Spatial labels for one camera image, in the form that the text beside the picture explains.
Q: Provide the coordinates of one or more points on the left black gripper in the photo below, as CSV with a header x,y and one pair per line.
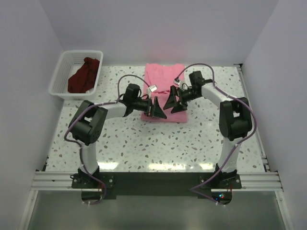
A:
x,y
155,109

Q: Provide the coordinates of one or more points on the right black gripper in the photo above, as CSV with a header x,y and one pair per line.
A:
x,y
171,101

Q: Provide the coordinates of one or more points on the pink t-shirt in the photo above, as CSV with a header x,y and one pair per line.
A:
x,y
163,77

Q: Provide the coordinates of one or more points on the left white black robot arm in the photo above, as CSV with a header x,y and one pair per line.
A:
x,y
87,124

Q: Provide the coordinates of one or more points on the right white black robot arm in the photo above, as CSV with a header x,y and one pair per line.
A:
x,y
235,120

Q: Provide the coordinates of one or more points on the dark red t-shirt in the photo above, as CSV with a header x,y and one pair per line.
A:
x,y
84,78

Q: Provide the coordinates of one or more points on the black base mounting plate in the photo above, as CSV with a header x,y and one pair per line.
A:
x,y
110,185

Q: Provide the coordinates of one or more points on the white plastic laundry basket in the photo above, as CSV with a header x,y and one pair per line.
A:
x,y
68,64

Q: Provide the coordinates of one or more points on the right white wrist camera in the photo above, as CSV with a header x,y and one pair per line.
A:
x,y
179,83

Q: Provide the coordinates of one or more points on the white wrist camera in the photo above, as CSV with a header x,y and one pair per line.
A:
x,y
179,83
152,89

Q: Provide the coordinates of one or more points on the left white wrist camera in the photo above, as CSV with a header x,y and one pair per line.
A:
x,y
152,89

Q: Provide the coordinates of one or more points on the aluminium right side rail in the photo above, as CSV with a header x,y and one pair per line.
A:
x,y
256,134

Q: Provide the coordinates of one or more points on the aluminium rail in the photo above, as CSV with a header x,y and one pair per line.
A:
x,y
250,181
256,134

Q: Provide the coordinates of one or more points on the aluminium front rail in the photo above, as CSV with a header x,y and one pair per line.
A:
x,y
250,181

